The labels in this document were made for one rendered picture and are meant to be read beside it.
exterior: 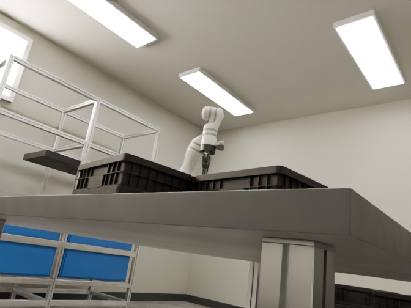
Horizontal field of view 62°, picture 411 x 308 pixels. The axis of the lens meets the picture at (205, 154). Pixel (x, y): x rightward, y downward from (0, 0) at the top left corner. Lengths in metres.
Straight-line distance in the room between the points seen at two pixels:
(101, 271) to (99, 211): 3.03
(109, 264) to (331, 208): 3.34
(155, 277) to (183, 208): 4.79
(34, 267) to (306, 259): 2.96
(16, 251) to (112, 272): 0.94
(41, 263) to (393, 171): 3.75
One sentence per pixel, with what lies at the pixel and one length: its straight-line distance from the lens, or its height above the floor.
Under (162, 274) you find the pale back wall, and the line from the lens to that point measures 5.28.
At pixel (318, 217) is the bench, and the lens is 0.31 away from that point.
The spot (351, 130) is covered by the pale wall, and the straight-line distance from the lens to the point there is 4.80.
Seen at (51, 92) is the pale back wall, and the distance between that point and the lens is 4.34.
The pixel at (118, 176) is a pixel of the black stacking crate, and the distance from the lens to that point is 1.19.
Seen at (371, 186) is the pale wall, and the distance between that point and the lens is 4.51.
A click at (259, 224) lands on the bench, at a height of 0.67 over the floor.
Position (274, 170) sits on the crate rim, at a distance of 1.06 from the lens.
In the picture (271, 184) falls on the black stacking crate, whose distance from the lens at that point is 1.06.
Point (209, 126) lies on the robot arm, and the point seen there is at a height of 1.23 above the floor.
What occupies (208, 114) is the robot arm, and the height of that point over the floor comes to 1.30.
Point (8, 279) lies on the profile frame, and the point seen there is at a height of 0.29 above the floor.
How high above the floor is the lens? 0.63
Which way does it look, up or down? 17 degrees up
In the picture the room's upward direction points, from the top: 8 degrees clockwise
